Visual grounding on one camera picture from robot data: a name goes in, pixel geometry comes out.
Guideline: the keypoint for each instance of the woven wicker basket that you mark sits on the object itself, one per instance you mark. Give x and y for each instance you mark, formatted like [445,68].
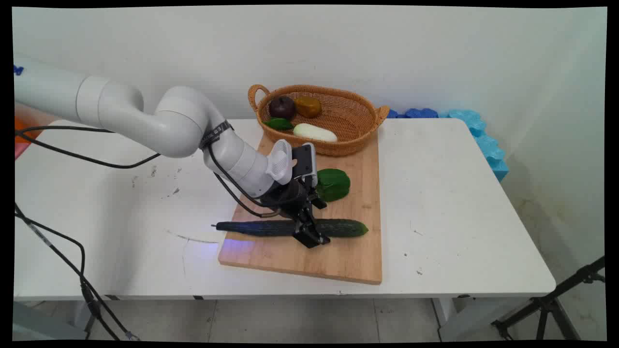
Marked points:
[350,116]

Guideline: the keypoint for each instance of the dark purple toy onion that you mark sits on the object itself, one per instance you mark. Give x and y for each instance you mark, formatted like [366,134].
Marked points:
[282,107]

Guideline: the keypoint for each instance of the light blue foam mat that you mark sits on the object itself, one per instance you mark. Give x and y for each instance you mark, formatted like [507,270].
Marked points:
[488,145]

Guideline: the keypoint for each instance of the small dark blue foam piece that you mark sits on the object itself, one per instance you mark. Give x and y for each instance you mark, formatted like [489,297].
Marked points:
[392,114]

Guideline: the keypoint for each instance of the wide dark blue foam piece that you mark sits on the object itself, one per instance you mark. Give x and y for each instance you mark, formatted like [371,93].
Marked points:
[420,113]

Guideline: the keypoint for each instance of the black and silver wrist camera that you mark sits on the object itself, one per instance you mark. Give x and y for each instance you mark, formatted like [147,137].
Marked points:
[304,162]

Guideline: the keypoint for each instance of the white toy eggplant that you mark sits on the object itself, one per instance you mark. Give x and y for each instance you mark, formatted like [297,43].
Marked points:
[314,133]

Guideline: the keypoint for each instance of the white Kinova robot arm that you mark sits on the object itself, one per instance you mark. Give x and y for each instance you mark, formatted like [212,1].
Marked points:
[179,121]

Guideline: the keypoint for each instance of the wooden cutting board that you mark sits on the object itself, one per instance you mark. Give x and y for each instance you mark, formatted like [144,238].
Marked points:
[338,256]

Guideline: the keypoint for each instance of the long dark green cucumber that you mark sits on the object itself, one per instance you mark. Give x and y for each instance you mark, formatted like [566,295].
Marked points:
[348,228]

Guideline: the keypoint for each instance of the small green toy leaf vegetable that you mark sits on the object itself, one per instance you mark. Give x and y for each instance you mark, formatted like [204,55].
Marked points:
[279,123]

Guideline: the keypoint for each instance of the orange and pink object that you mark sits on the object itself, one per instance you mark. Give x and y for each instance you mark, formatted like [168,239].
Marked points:
[22,145]

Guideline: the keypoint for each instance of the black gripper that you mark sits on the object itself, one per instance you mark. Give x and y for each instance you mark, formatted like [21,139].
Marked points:
[289,197]

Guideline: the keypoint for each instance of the white table leg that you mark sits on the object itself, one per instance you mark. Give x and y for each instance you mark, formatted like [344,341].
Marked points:
[459,319]
[43,321]

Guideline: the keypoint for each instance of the black tripod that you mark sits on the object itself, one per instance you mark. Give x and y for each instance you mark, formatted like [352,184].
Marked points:
[549,304]

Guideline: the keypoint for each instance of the green toy bell pepper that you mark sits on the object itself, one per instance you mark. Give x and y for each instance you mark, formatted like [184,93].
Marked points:
[336,183]

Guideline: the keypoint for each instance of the mustard yellow toy vegetable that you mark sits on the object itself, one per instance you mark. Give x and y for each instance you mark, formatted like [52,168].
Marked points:
[308,107]

